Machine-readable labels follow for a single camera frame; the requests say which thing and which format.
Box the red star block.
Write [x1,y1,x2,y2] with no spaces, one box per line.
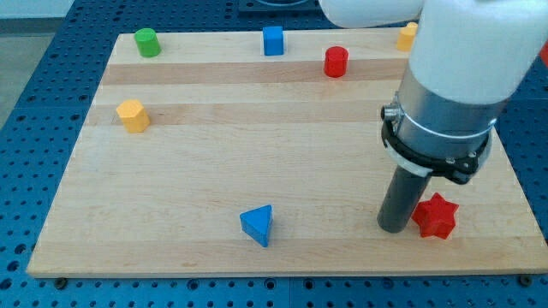
[411,192,459,240]

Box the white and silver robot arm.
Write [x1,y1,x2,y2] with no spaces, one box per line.
[320,0,547,184]

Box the blue triangle block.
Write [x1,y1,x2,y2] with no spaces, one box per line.
[239,204,273,247]

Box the wooden board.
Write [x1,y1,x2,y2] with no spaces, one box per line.
[27,28,547,278]

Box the red cylinder block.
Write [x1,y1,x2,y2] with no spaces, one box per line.
[324,46,349,78]

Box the blue cube block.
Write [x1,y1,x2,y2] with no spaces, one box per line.
[262,26,284,56]

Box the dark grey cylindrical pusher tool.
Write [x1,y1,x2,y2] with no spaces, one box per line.
[377,166,431,234]

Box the yellow hexagon block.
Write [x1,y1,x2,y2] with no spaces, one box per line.
[116,99,151,133]

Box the green cylinder block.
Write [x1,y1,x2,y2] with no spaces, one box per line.
[134,27,162,57]

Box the yellow block at back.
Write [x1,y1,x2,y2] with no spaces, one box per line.
[396,21,419,52]

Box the red object at right edge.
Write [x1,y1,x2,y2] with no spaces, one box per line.
[539,42,548,67]

